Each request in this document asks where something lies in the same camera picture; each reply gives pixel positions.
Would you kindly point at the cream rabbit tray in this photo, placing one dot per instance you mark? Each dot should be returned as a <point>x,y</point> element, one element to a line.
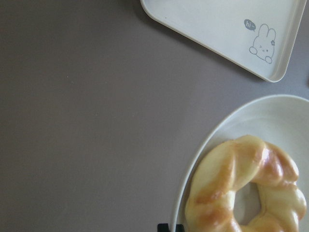
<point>257,35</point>

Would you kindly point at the twisted ring donut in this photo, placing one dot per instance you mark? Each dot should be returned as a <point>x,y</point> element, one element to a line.
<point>228,168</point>

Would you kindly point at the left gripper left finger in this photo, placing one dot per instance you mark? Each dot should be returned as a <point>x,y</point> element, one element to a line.
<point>163,227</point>

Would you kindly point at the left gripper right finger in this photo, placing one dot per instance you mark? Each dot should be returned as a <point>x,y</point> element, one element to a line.
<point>179,228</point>

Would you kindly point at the grey round plate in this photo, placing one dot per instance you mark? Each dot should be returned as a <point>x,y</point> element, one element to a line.
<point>282,120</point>

